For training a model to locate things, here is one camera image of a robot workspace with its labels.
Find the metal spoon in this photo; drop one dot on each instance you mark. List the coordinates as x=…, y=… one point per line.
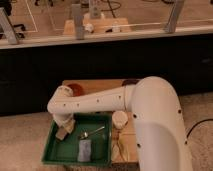
x=85, y=135

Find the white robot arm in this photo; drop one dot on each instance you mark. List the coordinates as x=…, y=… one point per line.
x=158, y=120

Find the grey metal post left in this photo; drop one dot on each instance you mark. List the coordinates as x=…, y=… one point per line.
x=7, y=27

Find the dark purple bowl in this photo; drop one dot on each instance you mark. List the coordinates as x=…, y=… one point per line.
x=130, y=82

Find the grey metal post middle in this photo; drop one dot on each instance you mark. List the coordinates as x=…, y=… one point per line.
x=78, y=21

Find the orange brown bowl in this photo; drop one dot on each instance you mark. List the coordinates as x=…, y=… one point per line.
x=77, y=89

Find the green plastic tray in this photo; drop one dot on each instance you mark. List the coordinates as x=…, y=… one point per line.
x=57, y=152

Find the wooden board table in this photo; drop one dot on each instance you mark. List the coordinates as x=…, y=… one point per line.
x=127, y=133

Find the white paper cup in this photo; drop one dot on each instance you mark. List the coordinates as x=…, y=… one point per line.
x=119, y=119

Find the blue grey sponge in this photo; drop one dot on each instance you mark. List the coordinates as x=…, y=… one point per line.
x=84, y=154

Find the grey metal post right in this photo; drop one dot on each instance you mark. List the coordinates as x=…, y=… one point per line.
x=174, y=15

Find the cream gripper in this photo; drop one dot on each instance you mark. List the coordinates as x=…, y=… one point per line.
x=69, y=126

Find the background wooden board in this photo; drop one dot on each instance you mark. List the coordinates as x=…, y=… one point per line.
x=100, y=26

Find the clear plastic wrapper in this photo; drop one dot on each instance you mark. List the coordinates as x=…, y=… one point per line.
x=118, y=148

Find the grey metal post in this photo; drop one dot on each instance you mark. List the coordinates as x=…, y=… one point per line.
x=78, y=21
x=174, y=15
x=7, y=27

